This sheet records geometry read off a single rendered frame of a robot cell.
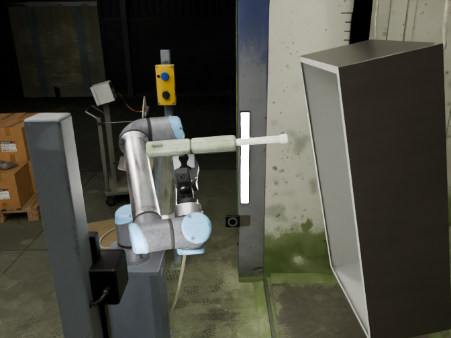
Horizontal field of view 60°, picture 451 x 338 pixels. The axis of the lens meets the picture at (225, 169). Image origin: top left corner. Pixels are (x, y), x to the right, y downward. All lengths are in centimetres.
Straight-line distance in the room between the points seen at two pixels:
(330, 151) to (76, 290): 163
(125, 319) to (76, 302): 155
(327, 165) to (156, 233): 120
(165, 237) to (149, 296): 100
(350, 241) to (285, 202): 58
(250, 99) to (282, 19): 50
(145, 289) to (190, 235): 99
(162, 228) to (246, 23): 158
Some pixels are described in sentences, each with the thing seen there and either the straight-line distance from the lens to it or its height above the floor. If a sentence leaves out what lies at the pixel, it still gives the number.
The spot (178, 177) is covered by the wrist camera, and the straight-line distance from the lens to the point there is 127.
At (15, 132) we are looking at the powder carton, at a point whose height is 82.
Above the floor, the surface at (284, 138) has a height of 140.
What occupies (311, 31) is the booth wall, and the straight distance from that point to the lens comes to 250.
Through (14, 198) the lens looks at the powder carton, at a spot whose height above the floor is 25.
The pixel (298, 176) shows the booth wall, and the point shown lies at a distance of 266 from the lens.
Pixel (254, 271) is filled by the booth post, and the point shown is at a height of 9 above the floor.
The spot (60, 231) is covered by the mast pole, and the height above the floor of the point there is 147.
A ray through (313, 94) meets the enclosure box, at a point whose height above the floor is 145.
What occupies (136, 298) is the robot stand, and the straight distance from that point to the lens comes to 214.
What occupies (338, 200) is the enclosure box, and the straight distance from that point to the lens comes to 221.
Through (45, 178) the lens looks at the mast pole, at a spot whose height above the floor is 156.
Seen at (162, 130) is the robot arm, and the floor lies 138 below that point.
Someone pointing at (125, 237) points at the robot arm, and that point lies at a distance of 204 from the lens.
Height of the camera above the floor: 175
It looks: 19 degrees down
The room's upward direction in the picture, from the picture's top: 1 degrees counter-clockwise
